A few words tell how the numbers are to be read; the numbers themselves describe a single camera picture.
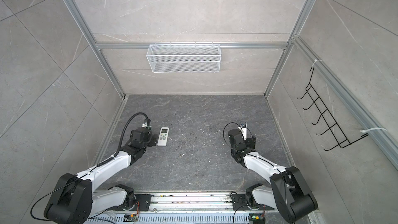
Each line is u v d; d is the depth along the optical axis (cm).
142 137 67
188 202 75
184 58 101
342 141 58
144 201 73
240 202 73
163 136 95
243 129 76
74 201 41
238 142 67
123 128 101
